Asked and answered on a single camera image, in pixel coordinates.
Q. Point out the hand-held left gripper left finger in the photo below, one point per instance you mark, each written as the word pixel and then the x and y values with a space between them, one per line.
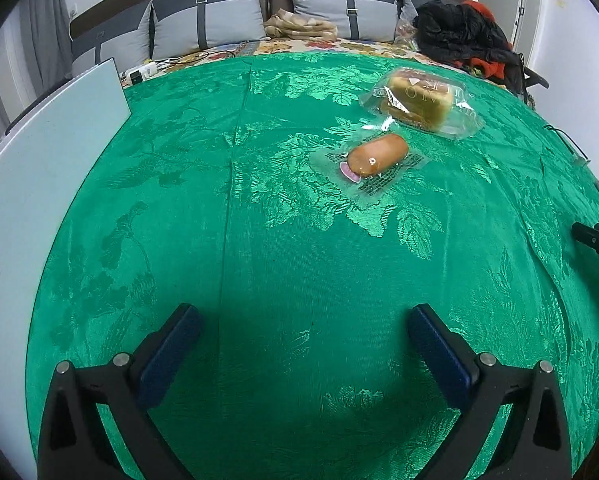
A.
pixel 172 355

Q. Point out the dark bed side rail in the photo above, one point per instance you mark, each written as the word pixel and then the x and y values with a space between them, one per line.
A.
pixel 24 115

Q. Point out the beige folded cloth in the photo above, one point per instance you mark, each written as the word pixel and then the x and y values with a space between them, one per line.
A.
pixel 299 25

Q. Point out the white door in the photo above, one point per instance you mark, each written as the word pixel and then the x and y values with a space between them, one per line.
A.
pixel 529 0

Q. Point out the orange garment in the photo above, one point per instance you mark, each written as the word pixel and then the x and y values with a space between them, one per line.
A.
pixel 482 10

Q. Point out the clear plastic bag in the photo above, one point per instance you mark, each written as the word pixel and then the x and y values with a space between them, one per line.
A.
pixel 404 32

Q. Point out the small bun in clear wrapper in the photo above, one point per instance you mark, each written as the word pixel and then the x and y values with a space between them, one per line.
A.
pixel 377 155

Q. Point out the white cardboard box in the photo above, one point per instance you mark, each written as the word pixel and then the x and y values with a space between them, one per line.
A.
pixel 39 160

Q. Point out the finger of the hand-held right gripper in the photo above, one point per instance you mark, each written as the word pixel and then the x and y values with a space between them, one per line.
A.
pixel 592 234

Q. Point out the grey curtain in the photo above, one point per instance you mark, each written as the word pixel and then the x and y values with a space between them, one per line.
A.
pixel 44 20

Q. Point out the dark frame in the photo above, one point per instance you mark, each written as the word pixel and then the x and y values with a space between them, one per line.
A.
pixel 529 77

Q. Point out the cake slice in clear wrapper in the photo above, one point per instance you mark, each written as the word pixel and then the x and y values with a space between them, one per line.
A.
pixel 419 100

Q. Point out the white power strip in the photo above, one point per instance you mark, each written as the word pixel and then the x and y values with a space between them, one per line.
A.
pixel 147 69

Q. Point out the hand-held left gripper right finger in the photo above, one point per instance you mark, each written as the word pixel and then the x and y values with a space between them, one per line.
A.
pixel 437 355

